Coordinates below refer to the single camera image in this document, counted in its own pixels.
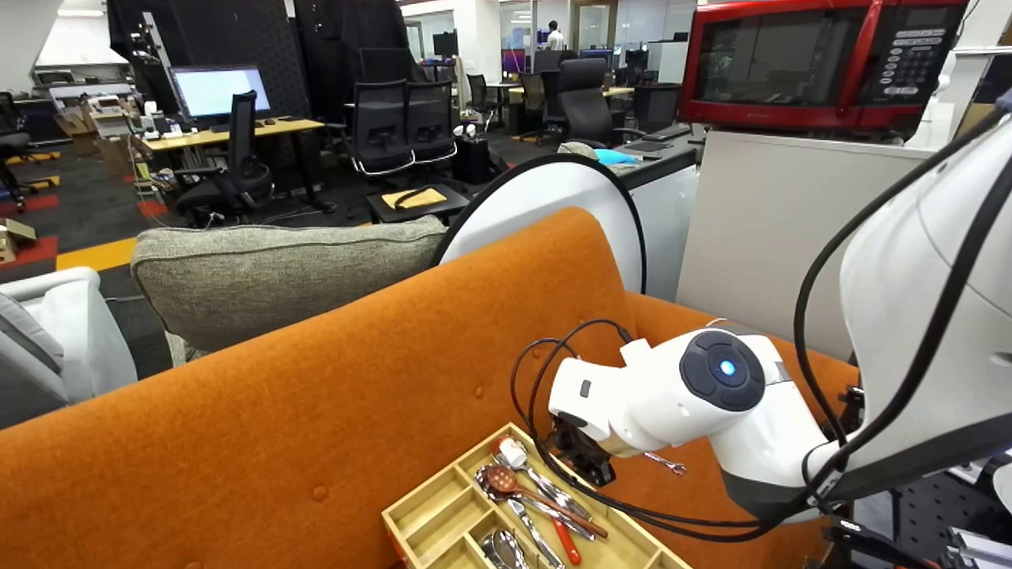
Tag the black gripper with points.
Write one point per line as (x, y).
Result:
(584, 452)

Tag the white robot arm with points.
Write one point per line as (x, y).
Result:
(925, 285)

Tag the orange fabric sofa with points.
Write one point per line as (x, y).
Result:
(283, 449)

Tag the silver spoon in tray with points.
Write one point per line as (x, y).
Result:
(517, 455)

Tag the wooden cutlery tray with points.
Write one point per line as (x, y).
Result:
(457, 521)

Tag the round white reflector disc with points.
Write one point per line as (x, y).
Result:
(540, 192)

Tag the black perforated robot table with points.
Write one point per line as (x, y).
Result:
(957, 518)

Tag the black mesh office chair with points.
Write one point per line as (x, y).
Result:
(400, 124)

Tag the grey cushion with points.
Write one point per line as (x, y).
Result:
(224, 285)

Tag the red black microwave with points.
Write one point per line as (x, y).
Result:
(816, 65)

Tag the wooden office desk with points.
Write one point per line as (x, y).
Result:
(217, 138)

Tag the computer monitor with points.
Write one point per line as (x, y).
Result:
(206, 90)

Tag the white grey armchair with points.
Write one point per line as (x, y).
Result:
(59, 342)

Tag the orange handled utensil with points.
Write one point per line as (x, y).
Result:
(566, 527)

